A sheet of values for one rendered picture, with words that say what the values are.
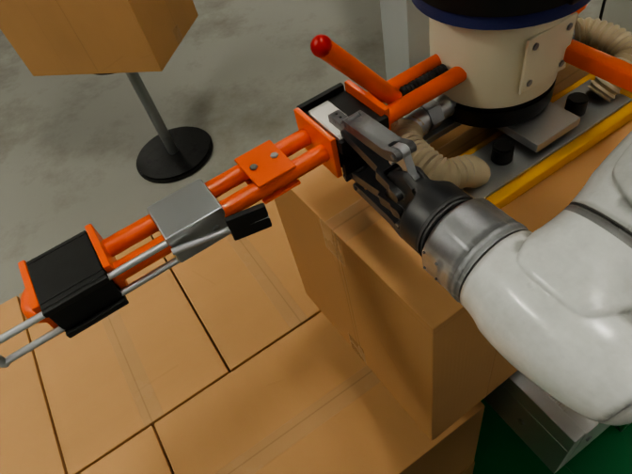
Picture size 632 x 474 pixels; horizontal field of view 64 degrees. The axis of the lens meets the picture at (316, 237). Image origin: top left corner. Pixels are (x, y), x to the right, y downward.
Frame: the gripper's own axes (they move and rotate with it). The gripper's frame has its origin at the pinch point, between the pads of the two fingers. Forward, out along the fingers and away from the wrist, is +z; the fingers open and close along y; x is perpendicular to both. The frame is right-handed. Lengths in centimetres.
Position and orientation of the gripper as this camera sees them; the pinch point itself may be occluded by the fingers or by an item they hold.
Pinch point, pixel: (336, 134)
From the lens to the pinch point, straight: 63.2
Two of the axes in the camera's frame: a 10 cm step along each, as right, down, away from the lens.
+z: -5.3, -5.9, 6.1
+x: 8.3, -5.2, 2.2
